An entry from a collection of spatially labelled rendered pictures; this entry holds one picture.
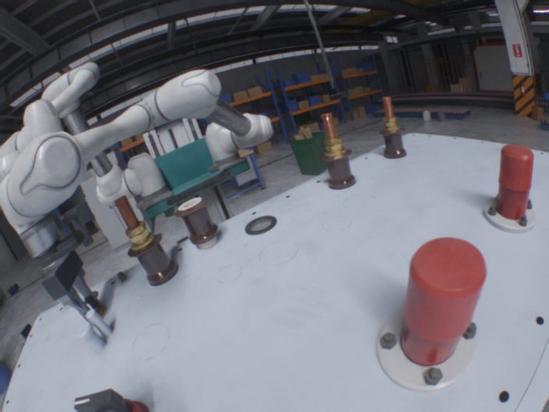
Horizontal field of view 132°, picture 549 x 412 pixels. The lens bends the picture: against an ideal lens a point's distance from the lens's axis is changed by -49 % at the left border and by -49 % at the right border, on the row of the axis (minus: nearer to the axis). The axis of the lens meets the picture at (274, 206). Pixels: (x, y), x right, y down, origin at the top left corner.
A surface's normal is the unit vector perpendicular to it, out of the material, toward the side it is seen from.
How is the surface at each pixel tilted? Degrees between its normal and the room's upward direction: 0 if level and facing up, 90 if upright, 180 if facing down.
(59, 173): 88
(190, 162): 90
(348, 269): 0
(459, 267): 4
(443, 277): 4
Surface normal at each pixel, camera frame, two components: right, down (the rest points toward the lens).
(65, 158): 0.91, -0.10
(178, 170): 0.51, 0.21
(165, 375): -0.29, -0.87
